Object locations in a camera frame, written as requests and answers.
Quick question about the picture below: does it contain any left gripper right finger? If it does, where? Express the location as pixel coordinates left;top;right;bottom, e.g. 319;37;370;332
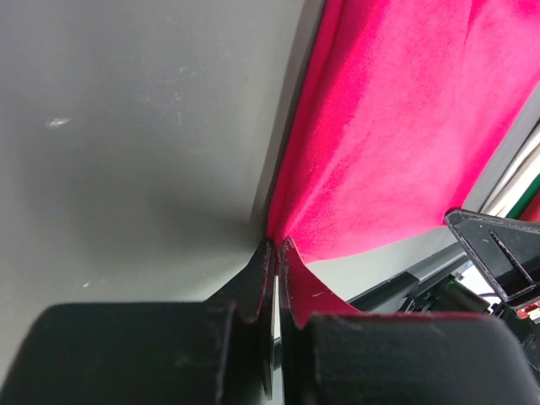
278;240;539;404

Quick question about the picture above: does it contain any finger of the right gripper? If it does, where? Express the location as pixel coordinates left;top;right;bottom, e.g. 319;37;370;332
445;209;539;308

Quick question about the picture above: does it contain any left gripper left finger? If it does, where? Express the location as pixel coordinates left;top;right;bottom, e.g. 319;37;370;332
1;241;275;404

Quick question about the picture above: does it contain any bright pink-red t shirt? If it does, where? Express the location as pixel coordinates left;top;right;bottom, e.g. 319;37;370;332
267;1;539;262

